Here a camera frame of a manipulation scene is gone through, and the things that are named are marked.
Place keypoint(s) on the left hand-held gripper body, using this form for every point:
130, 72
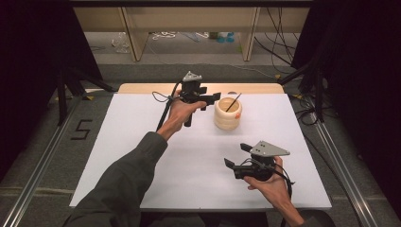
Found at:
191, 90

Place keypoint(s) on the black metal stand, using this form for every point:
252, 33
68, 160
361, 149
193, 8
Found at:
319, 101
62, 104

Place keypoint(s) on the person's left hand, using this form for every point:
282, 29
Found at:
179, 113

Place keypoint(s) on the black thin stick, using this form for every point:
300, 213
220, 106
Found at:
233, 102

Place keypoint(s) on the white board sheet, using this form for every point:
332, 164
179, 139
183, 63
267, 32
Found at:
195, 157

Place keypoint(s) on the black curtain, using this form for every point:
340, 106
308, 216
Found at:
356, 78
31, 63

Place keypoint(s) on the wooden shelf unit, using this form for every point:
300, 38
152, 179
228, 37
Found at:
189, 17

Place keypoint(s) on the person's right hand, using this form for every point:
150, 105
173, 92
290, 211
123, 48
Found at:
277, 189

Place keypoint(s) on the wooden table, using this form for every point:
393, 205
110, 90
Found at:
258, 88

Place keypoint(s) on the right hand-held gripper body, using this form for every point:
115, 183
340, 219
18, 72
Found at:
266, 151

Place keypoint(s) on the cream ribbed holder cup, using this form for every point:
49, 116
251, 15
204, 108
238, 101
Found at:
227, 121

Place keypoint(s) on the green toy box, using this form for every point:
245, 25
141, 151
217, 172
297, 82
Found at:
214, 34

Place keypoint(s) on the clear plastic item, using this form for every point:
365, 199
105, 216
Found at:
121, 44

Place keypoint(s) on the blue plastic items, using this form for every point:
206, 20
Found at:
226, 38

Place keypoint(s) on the aluminium floor rail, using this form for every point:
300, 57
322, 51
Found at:
346, 179
38, 171

